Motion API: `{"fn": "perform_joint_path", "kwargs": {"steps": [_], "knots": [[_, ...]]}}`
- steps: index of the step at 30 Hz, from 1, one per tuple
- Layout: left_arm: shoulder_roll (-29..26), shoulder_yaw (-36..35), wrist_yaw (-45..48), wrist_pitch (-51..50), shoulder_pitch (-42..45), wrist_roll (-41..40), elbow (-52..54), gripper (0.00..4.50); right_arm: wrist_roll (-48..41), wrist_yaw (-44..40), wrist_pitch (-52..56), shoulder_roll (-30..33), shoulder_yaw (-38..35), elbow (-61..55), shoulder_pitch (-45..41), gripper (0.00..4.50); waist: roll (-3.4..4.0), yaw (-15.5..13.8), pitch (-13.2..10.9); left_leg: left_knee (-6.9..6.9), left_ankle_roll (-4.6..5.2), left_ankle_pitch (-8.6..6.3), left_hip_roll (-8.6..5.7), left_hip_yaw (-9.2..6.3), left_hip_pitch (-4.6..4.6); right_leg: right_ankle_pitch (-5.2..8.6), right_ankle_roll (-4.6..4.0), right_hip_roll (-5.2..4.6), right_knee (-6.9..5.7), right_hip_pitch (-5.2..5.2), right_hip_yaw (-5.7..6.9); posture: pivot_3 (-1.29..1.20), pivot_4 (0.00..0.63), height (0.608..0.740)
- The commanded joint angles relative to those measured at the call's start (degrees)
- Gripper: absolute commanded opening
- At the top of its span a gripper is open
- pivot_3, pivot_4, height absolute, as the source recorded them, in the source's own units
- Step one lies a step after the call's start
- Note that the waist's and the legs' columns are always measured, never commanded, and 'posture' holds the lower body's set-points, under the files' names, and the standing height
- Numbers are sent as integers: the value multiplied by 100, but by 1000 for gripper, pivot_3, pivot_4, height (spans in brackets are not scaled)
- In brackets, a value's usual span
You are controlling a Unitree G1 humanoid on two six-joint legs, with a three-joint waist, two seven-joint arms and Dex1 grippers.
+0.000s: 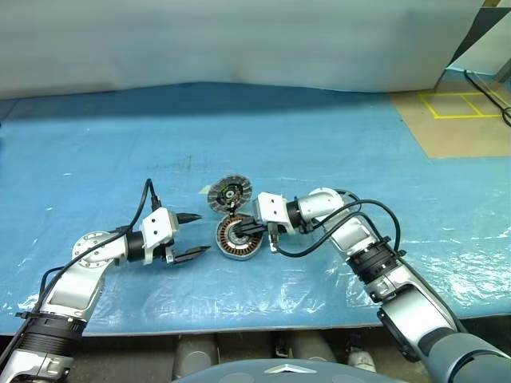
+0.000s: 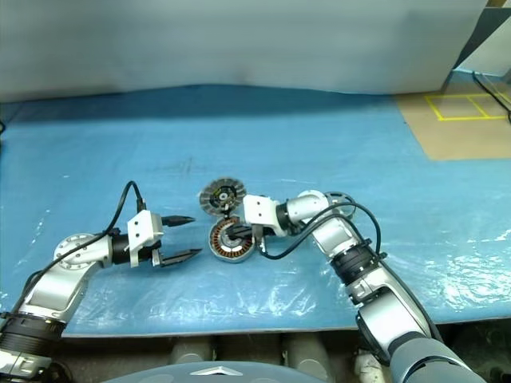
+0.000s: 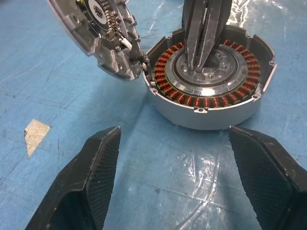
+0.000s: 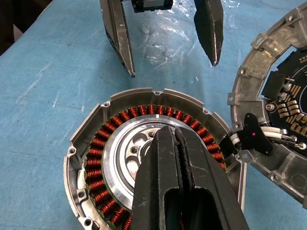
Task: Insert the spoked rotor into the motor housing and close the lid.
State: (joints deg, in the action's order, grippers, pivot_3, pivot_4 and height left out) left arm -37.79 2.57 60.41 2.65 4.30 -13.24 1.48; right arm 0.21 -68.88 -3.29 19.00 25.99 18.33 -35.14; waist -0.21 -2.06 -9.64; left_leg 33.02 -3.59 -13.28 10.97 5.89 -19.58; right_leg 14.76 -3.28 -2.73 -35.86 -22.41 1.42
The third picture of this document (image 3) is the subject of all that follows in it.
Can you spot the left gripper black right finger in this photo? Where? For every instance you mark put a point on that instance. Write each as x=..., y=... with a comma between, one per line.
x=271, y=187

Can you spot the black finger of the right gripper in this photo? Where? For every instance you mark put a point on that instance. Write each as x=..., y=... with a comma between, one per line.
x=216, y=24
x=194, y=28

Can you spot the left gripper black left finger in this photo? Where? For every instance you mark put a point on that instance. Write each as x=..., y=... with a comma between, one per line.
x=84, y=182

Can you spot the silver motor housing copper windings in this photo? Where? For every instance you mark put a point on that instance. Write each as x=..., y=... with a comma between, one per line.
x=216, y=117

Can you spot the round silver motor lid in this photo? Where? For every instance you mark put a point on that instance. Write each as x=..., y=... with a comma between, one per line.
x=79, y=31

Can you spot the beige tape scrap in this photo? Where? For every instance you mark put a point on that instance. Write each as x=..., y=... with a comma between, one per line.
x=36, y=134

